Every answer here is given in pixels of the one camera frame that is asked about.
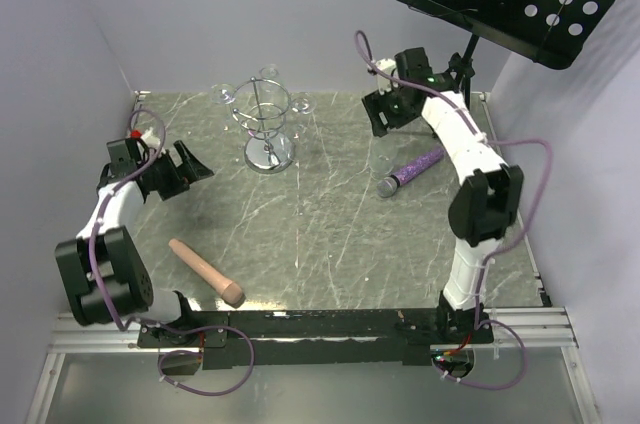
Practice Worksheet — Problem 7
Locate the purple cable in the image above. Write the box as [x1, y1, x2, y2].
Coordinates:
[354, 29, 555, 390]
[87, 108, 256, 398]

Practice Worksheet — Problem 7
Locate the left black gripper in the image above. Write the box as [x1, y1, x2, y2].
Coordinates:
[140, 141, 212, 200]

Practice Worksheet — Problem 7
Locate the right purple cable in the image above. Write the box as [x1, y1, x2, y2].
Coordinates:
[354, 29, 555, 390]

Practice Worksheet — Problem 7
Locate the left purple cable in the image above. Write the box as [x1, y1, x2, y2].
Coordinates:
[87, 108, 256, 398]

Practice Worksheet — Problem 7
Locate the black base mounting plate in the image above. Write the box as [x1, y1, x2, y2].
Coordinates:
[137, 308, 494, 370]

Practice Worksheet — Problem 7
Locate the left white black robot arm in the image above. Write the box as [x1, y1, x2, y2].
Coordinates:
[55, 137, 214, 346]

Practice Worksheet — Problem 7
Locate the clear wine glass back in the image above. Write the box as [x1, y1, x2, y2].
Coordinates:
[259, 64, 280, 82]

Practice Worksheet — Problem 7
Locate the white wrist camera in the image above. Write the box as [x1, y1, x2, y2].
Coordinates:
[370, 58, 398, 95]
[130, 128, 164, 151]

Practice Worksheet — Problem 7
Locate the clear wine glass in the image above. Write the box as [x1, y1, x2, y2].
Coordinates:
[368, 135, 399, 178]
[291, 92, 317, 115]
[209, 84, 235, 105]
[259, 64, 280, 82]

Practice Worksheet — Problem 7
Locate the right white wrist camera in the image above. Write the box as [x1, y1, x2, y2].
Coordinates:
[370, 58, 398, 95]

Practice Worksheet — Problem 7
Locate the purple glitter microphone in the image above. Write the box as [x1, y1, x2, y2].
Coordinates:
[376, 147, 445, 198]

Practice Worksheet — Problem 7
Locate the clear wine glass front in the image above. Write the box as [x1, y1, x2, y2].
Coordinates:
[368, 135, 399, 178]

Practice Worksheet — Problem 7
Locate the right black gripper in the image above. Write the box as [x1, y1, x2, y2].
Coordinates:
[362, 80, 419, 138]

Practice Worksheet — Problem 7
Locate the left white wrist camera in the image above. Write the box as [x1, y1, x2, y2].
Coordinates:
[130, 128, 164, 151]

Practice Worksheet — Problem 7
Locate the chrome wine glass rack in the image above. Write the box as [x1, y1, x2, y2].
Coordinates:
[231, 76, 295, 174]

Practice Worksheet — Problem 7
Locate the beige pink microphone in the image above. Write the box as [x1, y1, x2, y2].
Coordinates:
[168, 238, 245, 308]

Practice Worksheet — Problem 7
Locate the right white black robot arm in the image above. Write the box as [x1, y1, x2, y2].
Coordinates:
[363, 48, 524, 343]

